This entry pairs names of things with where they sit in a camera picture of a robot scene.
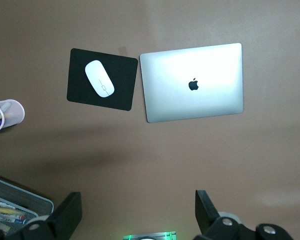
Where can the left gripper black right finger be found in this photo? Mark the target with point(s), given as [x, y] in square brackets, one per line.
[207, 217]

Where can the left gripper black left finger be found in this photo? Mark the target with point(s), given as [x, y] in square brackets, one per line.
[65, 217]

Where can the silver laptop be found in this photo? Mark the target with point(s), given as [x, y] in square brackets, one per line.
[170, 95]

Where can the blue capped whiteboard marker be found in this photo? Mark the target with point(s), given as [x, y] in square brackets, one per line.
[10, 220]

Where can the grey metal mesh tray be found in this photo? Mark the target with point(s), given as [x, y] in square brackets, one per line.
[27, 197]

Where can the pink mesh pen cup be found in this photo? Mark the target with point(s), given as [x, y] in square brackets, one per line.
[15, 112]

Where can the black mouse pad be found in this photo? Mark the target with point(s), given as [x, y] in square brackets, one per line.
[125, 92]

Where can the white computer mouse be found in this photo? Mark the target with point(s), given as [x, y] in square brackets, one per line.
[98, 77]

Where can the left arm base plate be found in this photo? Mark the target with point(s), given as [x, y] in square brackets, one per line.
[150, 235]

